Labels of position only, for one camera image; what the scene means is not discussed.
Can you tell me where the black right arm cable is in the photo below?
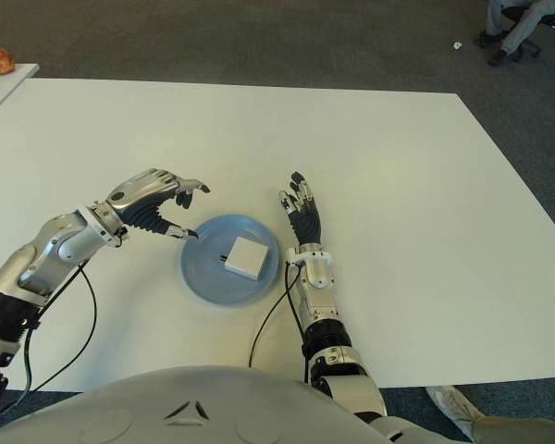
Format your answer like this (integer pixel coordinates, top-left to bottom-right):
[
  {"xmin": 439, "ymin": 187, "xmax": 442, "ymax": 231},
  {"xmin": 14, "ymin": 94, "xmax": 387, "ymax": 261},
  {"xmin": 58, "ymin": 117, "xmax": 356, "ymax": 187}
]
[{"xmin": 248, "ymin": 261, "xmax": 309, "ymax": 383}]

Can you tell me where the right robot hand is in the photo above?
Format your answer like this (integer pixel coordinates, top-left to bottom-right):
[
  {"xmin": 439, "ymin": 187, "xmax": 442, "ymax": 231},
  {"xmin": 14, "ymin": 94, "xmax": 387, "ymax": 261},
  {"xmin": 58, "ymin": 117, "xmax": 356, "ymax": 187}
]
[{"xmin": 277, "ymin": 170, "xmax": 324, "ymax": 247}]

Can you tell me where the white side table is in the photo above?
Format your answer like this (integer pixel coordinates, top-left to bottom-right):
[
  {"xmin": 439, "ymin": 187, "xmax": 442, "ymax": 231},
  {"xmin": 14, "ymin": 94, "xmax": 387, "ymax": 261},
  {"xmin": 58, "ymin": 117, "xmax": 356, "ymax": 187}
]
[{"xmin": 0, "ymin": 63, "xmax": 40, "ymax": 125}]

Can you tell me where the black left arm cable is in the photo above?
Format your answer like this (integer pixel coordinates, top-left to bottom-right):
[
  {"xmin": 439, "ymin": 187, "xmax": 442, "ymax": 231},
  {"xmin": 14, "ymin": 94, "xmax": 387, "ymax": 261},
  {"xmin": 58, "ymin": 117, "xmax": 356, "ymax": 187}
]
[{"xmin": 0, "ymin": 258, "xmax": 97, "ymax": 417}]

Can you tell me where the black office chair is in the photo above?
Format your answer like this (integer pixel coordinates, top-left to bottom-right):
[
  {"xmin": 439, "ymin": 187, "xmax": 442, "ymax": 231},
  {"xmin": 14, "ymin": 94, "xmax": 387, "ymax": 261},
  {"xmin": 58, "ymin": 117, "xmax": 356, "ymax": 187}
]
[{"xmin": 503, "ymin": 0, "xmax": 555, "ymax": 59}]

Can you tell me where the khaki trouser leg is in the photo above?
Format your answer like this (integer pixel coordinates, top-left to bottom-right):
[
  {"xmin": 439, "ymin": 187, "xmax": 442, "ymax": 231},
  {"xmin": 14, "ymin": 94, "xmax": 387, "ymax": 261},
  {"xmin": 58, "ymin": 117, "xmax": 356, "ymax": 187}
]
[{"xmin": 471, "ymin": 413, "xmax": 555, "ymax": 444}]

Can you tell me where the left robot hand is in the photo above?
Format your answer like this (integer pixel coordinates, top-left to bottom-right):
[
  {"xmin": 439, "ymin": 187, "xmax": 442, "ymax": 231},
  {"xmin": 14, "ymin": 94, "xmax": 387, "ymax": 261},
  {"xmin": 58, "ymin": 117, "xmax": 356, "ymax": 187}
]
[{"xmin": 105, "ymin": 168, "xmax": 212, "ymax": 242}]

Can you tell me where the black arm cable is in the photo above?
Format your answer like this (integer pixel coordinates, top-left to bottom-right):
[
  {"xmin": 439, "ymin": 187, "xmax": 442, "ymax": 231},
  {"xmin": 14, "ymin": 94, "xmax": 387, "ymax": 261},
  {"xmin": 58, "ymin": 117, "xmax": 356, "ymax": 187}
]
[
  {"xmin": 0, "ymin": 258, "xmax": 97, "ymax": 417},
  {"xmin": 248, "ymin": 261, "xmax": 309, "ymax": 383}
]

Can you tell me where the seated person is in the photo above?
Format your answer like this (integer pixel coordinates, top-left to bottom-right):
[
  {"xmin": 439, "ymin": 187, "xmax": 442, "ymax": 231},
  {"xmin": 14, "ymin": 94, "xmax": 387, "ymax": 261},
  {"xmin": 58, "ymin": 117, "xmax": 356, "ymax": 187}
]
[{"xmin": 475, "ymin": 0, "xmax": 555, "ymax": 68}]

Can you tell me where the blue plastic plate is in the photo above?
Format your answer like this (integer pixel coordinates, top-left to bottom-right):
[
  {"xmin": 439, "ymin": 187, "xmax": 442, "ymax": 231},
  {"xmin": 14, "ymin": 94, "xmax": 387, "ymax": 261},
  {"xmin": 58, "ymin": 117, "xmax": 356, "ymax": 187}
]
[{"xmin": 179, "ymin": 213, "xmax": 281, "ymax": 307}]

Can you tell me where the white cube charger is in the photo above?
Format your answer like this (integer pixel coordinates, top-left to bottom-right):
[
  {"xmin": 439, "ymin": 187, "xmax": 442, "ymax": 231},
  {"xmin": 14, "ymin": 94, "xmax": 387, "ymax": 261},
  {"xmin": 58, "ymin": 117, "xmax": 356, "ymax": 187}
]
[{"xmin": 219, "ymin": 236, "xmax": 270, "ymax": 281}]

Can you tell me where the grey robot torso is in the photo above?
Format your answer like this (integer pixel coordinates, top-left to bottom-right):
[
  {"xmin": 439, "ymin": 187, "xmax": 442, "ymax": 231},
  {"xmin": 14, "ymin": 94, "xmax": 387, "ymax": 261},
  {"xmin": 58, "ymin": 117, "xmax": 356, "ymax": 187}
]
[{"xmin": 0, "ymin": 364, "xmax": 450, "ymax": 444}]

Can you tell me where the white sneaker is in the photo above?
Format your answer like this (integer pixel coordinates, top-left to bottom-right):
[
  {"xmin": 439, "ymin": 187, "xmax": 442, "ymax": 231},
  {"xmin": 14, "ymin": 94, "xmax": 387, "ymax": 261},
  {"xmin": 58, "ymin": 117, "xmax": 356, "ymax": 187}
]
[{"xmin": 425, "ymin": 386, "xmax": 487, "ymax": 440}]

